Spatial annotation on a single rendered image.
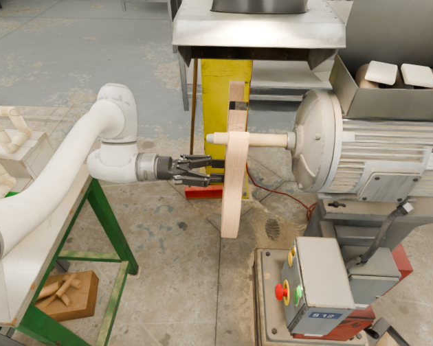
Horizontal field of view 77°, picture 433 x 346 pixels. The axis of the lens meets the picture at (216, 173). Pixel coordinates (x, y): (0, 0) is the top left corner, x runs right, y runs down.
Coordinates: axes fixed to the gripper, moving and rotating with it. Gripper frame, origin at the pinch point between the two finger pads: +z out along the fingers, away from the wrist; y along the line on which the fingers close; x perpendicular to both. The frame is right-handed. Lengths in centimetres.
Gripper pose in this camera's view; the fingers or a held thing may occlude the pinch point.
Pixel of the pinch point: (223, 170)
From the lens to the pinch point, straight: 83.7
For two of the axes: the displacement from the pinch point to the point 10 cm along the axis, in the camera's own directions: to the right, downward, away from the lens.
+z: 10.0, 0.5, -0.2
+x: 0.3, -8.0, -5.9
